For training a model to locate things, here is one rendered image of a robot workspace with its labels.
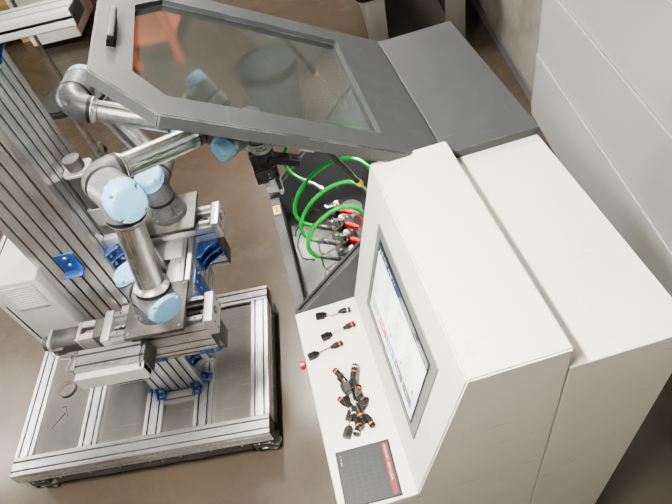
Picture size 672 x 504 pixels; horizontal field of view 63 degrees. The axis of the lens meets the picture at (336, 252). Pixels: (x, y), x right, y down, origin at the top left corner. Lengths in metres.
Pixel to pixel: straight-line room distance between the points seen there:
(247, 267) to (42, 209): 1.75
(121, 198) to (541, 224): 1.10
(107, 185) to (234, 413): 1.47
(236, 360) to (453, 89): 1.72
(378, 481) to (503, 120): 1.09
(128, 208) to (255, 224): 2.21
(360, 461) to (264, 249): 2.13
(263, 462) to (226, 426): 0.27
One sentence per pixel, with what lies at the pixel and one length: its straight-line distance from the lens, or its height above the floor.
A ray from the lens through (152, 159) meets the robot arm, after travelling 1.78.
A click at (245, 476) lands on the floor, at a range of 2.84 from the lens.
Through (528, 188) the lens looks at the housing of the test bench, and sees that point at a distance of 1.56.
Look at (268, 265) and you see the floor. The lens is 3.46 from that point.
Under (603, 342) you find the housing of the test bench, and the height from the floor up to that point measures 1.47.
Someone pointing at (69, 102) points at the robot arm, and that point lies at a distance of 2.16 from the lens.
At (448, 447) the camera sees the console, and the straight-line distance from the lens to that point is 1.39.
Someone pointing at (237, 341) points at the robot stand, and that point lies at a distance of 2.93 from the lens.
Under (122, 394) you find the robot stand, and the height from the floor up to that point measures 0.21.
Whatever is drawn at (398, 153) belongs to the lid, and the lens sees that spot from 1.53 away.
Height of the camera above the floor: 2.55
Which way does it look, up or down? 48 degrees down
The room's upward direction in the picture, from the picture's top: 16 degrees counter-clockwise
